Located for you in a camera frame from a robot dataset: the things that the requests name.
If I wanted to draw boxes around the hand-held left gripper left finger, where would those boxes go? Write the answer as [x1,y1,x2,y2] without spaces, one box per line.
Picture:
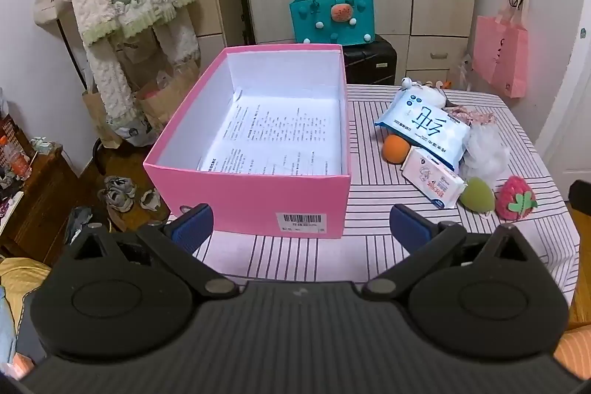
[60,204,241,300]

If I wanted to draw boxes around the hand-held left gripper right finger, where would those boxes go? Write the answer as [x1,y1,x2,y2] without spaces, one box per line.
[360,204,536,302]

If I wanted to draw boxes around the small white wipes pack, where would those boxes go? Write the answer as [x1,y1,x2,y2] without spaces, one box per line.
[401,146,468,210]

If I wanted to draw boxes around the pink cardboard box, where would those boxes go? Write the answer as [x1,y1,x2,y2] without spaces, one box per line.
[143,43,352,239]

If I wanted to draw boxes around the red strawberry plush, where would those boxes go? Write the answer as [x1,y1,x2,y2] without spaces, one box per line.
[495,175,539,222]

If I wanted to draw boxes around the green makeup sponge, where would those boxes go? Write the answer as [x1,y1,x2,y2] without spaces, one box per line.
[458,177,496,217]

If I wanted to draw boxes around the orange ball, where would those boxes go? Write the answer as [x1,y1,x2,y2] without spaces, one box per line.
[381,134,413,165]

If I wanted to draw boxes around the large blue wet wipes pack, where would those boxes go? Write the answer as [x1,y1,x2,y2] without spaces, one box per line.
[374,90,472,172]

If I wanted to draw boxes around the white mesh bath loofah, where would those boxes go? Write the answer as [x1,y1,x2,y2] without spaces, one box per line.
[459,125,511,187]

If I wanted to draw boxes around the pink floral scrunchie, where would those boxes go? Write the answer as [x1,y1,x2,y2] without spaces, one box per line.
[445,103,497,127]

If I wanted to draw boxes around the white plush toy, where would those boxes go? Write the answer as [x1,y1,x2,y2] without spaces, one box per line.
[399,76,451,109]

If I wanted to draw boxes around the grey sneaker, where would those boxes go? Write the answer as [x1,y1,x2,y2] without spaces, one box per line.
[97,175,138,214]
[139,188,162,212]

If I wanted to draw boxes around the white door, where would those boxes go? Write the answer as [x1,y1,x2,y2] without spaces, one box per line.
[536,20,591,187]

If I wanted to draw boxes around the dark cloth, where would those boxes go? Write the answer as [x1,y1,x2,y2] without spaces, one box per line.
[65,206,112,244]

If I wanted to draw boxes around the striped tablecloth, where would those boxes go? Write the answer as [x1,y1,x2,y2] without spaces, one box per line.
[164,85,580,312]

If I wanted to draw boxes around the brown paper bag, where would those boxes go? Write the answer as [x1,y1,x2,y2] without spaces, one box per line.
[82,85,123,149]
[131,57,201,131]

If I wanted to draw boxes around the printed paper sheets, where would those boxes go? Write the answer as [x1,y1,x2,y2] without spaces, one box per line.
[198,92,343,178]

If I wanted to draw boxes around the wooden cabinet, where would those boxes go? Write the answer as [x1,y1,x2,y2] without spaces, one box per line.
[0,145,93,265]

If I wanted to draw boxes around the clear plastic bag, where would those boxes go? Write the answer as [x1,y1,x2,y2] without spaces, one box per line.
[450,52,476,92]

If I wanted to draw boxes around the cream fluffy pajama pants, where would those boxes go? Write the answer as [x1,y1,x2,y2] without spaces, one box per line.
[85,11,202,133]

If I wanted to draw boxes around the pink shopping bag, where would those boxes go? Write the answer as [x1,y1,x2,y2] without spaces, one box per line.
[472,0,530,99]

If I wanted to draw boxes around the black suitcase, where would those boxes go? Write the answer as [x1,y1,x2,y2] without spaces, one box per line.
[342,34,399,86]

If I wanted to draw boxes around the pale green small toy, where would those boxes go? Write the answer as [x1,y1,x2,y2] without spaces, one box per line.
[30,137,63,155]

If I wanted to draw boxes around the bottle with orange label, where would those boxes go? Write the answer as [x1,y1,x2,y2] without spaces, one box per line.
[4,136,31,181]

